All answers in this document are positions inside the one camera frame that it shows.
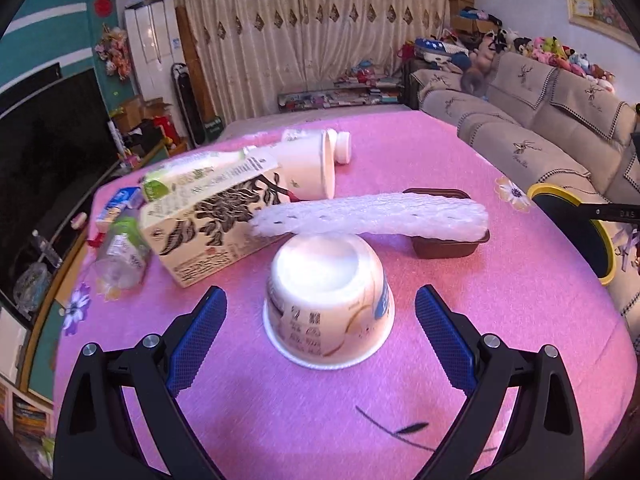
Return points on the black tower fan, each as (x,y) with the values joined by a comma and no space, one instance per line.
(182,100)

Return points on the pink floral tablecloth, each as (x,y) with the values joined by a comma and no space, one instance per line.
(300,425)

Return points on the stacked cardboard boxes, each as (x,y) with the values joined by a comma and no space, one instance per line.
(460,2)

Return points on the beige covered sofa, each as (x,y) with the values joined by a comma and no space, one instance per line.
(525,100)

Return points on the black bin with yellow rim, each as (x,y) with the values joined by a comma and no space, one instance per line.
(570,245)

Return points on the small green box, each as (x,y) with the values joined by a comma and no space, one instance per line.
(213,128)

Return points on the glass bowl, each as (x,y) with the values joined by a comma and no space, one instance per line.
(31,285)

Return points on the white tall cabinet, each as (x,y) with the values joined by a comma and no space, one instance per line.
(150,45)

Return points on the low shelf of toys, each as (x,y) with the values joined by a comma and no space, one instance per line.
(340,96)

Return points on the artificial flower decoration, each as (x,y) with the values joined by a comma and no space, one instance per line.
(115,52)

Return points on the white bottle with green label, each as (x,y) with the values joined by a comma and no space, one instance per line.
(160,186)

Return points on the large white plastic bottle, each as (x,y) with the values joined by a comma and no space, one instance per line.
(305,160)

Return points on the white plastic drawer unit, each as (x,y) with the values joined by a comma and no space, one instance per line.
(12,345)

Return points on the small pink object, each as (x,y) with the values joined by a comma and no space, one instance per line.
(79,220)

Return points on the brown plastic tray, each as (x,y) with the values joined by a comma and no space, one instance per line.
(445,249)

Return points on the bookshelf with books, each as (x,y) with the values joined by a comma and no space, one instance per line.
(27,420)

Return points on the white foam net sleeve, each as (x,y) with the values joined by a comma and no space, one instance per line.
(375,215)

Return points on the clear plastic bottle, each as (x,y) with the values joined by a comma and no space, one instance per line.
(122,255)

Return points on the small blue milk carton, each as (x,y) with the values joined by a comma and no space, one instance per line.
(125,197)

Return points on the black television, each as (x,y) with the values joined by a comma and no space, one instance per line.
(50,135)

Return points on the beige patterned curtain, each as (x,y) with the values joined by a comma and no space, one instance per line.
(300,35)

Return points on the white paper bowl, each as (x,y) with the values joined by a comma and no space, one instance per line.
(325,280)

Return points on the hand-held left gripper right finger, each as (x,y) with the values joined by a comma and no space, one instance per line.
(442,340)

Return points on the open cardboard boxes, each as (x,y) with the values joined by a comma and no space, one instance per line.
(145,112)

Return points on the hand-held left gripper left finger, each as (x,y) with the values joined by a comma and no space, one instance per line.
(200,340)

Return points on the red wrapper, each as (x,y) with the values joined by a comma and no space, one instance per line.
(95,240)

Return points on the framed wall picture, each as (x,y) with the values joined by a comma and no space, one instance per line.
(592,5)

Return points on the clear water bottle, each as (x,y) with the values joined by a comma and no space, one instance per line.
(46,250)

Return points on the row of plush toys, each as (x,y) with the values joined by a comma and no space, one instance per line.
(550,50)

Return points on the cream carton with leaf print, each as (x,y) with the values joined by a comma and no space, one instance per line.
(210,225)

